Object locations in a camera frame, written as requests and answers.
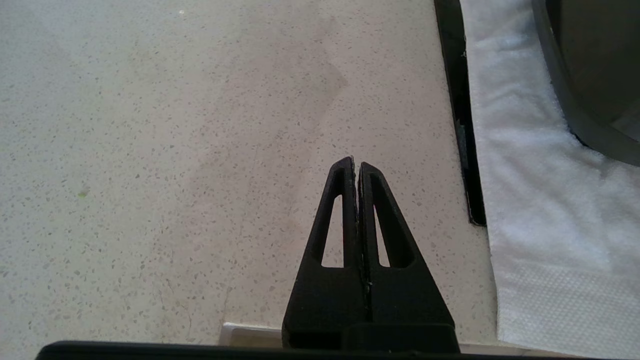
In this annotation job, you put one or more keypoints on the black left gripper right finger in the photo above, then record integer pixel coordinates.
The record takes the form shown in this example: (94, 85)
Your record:
(405, 300)

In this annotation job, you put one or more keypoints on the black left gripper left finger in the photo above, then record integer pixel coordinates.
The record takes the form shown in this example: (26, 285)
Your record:
(325, 305)

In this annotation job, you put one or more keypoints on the black Midea rice cooker base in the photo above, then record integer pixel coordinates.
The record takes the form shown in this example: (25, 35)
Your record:
(600, 75)

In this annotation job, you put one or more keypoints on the white terry towel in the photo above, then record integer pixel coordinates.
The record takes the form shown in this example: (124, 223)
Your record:
(550, 200)

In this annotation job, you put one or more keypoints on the long black flat strip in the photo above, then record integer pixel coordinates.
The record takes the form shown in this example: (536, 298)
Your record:
(457, 100)

